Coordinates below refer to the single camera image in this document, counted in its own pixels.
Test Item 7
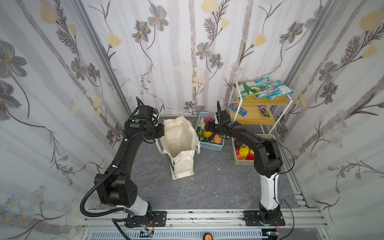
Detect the canvas tote bag floral print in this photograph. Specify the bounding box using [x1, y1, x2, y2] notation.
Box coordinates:
[156, 116, 201, 180]

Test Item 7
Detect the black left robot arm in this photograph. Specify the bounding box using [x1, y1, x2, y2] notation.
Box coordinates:
[94, 119, 165, 217]

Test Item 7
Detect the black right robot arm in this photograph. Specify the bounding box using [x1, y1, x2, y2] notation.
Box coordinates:
[205, 112, 283, 226]

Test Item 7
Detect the blue candy bag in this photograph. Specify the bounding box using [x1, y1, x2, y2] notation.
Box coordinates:
[229, 104, 248, 117]

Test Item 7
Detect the purple candy bag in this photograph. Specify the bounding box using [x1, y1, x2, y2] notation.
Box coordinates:
[259, 105, 270, 118]

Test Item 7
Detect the orange brown potato toy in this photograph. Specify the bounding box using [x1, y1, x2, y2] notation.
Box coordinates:
[213, 134, 223, 145]

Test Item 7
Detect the red bell pepper toy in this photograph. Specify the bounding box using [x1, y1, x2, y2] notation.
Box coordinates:
[204, 116, 213, 124]

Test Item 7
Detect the blue plastic basket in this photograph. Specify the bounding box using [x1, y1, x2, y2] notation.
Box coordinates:
[195, 112, 225, 151]

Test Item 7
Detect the yellow lemon toy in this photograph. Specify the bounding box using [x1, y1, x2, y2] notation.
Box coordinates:
[239, 148, 250, 158]

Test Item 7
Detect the red apple toy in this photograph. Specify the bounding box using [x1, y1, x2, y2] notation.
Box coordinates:
[246, 154, 255, 161]

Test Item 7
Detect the green plastic basket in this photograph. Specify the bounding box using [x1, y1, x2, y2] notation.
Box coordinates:
[231, 134, 283, 166]

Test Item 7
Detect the green snack packet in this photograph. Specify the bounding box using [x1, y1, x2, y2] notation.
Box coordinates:
[234, 81, 262, 99]

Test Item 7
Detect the teal snack packet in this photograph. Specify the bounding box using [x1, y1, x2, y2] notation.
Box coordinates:
[266, 80, 294, 100]

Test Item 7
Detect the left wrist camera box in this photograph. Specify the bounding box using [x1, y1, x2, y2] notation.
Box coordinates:
[136, 105, 154, 121]

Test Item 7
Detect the white wire wooden shelf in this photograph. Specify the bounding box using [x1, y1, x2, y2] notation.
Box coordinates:
[228, 87, 293, 134]

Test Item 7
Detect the black corrugated cable hose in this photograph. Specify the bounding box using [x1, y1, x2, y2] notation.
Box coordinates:
[79, 163, 133, 218]

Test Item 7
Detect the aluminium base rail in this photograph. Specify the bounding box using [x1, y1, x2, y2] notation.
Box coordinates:
[79, 208, 334, 240]

